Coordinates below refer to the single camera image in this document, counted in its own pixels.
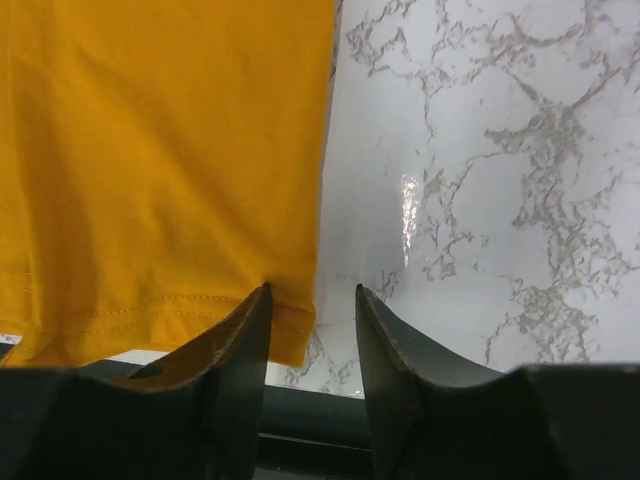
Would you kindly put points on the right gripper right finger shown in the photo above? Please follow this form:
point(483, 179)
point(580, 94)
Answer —
point(434, 415)

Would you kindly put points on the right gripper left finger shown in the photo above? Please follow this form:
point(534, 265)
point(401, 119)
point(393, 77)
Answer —
point(192, 414)

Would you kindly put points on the yellow t shirt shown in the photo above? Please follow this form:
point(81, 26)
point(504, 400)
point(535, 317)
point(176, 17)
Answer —
point(159, 161)

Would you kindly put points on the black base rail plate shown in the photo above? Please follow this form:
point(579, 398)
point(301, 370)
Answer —
point(303, 435)

